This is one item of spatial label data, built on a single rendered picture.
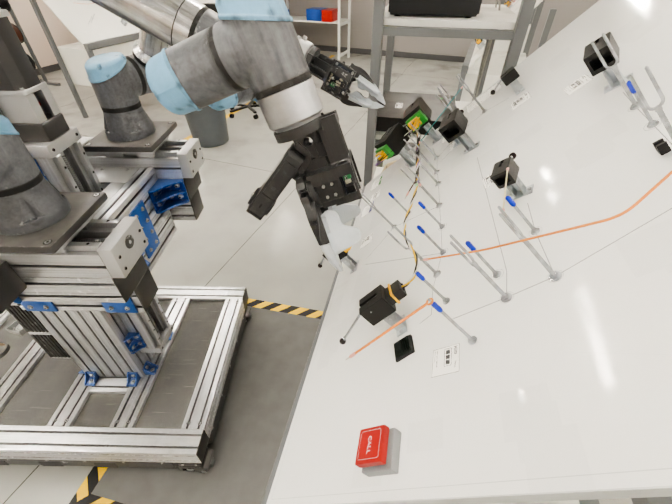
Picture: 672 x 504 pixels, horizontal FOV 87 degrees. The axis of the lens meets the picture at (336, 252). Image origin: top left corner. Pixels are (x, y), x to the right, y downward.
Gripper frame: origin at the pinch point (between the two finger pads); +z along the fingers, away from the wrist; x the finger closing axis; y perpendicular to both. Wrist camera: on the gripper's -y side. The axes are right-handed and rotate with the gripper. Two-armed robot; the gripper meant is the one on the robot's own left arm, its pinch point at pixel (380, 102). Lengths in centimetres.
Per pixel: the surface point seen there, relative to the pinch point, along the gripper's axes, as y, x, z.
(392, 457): 65, -33, 26
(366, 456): 65, -35, 23
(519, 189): 25.1, 1.3, 32.0
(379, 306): 43, -26, 18
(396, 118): -55, -6, 7
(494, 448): 67, -20, 32
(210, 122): -264, -120, -152
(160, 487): 25, -161, -4
